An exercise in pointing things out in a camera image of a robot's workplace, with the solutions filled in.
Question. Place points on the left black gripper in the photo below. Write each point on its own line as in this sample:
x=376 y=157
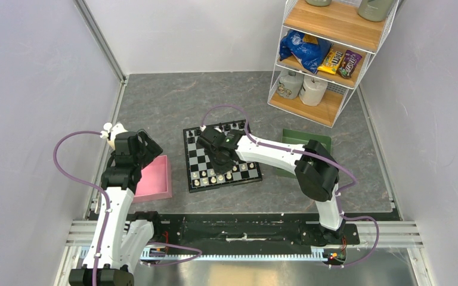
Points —
x=151 y=149

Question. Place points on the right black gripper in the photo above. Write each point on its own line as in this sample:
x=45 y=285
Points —
x=217 y=168

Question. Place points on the black white chessboard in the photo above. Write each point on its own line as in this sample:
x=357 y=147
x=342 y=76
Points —
x=210 y=165

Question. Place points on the pink plastic tray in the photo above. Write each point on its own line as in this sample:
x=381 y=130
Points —
x=156 y=181

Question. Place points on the green plastic tray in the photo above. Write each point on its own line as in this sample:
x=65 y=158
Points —
x=289 y=136

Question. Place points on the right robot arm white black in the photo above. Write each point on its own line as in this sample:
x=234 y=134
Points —
x=314 y=168

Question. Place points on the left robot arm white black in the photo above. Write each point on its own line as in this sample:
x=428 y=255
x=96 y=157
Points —
x=117 y=244

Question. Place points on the white jug with label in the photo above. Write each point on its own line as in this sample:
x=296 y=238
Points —
x=289 y=84

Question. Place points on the white paper roll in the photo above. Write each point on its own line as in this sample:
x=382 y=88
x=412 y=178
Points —
x=312 y=91

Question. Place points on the blue snack bag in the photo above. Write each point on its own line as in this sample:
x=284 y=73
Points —
x=308 y=50

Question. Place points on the yellow candy bag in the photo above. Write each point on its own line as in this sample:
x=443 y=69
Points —
x=332 y=61

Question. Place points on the brown candy bag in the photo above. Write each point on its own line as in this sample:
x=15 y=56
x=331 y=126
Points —
x=349 y=63

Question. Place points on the grey green bottle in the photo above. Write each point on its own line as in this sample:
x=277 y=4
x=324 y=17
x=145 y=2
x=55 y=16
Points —
x=375 y=10

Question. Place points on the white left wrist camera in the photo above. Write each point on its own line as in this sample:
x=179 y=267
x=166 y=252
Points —
x=110 y=131

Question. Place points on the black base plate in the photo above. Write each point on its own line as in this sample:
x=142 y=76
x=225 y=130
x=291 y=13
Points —
x=252 y=233

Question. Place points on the grey cable duct strip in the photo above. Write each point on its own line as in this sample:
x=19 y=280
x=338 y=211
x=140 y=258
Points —
x=153 y=254

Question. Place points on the white wire wooden shelf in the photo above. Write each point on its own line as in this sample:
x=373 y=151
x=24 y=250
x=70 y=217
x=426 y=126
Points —
x=339 y=23

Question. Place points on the aluminium corner rail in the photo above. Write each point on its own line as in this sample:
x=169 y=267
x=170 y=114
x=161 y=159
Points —
x=97 y=34

